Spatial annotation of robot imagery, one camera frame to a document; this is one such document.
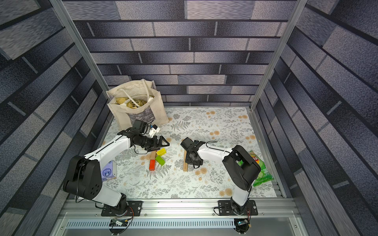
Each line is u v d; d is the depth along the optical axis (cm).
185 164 88
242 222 73
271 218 75
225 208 73
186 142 73
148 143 76
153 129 82
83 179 44
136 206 74
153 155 91
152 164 88
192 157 67
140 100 99
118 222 71
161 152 92
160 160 90
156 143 76
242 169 47
